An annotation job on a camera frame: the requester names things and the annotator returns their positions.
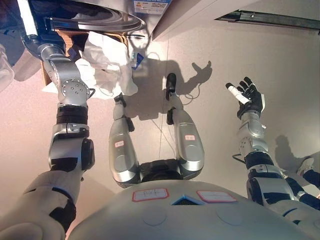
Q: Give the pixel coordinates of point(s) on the red bordered chest sticker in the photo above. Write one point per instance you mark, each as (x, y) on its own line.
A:
(150, 195)
(216, 196)

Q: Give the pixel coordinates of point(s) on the small red bordered leg sticker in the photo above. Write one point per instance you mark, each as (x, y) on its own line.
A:
(189, 137)
(119, 144)

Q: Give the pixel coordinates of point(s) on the blue energy label sticker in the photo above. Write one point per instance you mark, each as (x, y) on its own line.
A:
(150, 5)

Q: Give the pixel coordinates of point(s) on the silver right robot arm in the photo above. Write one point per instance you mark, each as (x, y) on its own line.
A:
(252, 130)

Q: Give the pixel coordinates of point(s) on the black robot foot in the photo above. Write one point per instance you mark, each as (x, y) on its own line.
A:
(119, 98)
(171, 82)

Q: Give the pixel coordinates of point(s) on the black right robot foot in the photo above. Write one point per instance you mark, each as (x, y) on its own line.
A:
(171, 82)

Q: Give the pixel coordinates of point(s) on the brown wicker basket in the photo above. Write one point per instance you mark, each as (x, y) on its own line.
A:
(65, 40)

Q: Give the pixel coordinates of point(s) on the blue and white tag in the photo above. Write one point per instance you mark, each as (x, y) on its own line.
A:
(137, 60)

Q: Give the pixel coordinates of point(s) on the silver right robot leg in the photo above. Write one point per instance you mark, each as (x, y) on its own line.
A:
(187, 152)

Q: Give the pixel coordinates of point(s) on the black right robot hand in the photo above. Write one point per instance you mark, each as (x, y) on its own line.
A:
(252, 100)

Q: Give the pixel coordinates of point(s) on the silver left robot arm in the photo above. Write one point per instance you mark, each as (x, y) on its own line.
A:
(70, 75)

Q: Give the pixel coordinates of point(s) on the dark metal wheeled frame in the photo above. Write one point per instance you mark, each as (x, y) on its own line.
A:
(275, 20)

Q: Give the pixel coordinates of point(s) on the black robot waist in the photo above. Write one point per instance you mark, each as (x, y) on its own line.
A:
(160, 170)

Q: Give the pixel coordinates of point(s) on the white cloth garment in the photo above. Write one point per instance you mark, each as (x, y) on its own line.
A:
(105, 55)

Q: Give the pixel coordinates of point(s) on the black left robot foot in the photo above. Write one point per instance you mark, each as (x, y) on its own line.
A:
(119, 98)

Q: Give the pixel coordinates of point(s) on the silver robot torso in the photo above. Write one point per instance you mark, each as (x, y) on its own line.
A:
(187, 222)

